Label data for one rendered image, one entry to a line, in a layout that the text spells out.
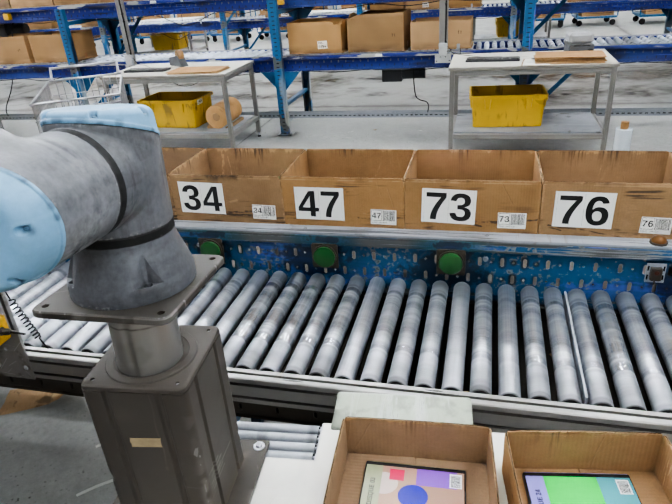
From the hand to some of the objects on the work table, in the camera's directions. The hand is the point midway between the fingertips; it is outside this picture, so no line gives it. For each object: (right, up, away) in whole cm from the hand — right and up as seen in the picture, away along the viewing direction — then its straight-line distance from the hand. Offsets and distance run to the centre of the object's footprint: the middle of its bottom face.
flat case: (+110, -25, -22) cm, 116 cm away
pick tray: (+109, -30, -30) cm, 117 cm away
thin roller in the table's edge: (+79, -19, 0) cm, 82 cm away
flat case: (+140, -25, -26) cm, 145 cm away
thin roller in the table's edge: (+78, -23, -7) cm, 82 cm away
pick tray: (+140, -30, -35) cm, 148 cm away
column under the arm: (+68, -26, -16) cm, 75 cm away
